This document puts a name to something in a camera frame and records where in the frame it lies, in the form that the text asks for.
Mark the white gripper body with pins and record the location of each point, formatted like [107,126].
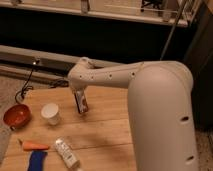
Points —
[78,87]

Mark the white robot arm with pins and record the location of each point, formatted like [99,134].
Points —
[159,108]

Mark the white ceramic cup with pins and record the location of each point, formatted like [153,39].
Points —
[50,112]

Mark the white tube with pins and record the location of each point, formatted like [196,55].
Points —
[66,153]

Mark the red bowl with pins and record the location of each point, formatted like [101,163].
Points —
[17,116]

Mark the orange carrot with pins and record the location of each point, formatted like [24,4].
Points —
[30,145]

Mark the blue cloth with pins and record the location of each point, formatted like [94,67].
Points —
[36,161]

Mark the metal pole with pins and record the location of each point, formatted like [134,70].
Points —
[178,16]

